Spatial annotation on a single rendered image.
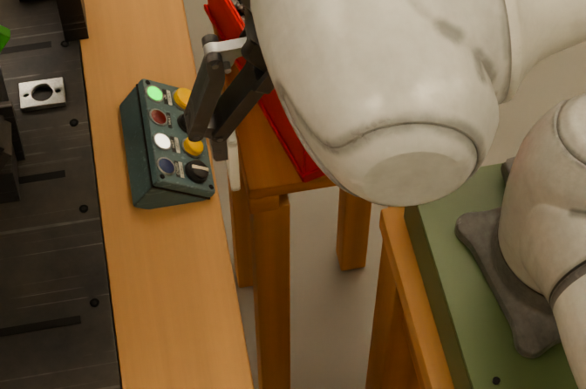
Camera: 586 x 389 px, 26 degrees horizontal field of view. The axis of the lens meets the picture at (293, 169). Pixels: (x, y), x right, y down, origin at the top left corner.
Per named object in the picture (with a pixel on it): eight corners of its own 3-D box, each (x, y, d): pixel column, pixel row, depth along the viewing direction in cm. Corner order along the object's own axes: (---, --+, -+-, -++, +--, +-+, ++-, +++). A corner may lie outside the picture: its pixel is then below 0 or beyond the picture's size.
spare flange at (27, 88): (21, 112, 156) (20, 108, 155) (19, 86, 158) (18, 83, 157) (66, 105, 156) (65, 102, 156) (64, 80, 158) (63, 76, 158)
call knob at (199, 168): (203, 166, 149) (208, 160, 148) (206, 184, 148) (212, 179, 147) (184, 161, 148) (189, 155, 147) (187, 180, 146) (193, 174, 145)
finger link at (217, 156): (226, 123, 96) (187, 129, 96) (228, 160, 100) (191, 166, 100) (222, 107, 97) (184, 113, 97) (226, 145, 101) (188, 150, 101)
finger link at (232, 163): (237, 142, 97) (228, 143, 97) (241, 190, 103) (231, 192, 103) (231, 111, 99) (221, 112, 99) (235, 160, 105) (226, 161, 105)
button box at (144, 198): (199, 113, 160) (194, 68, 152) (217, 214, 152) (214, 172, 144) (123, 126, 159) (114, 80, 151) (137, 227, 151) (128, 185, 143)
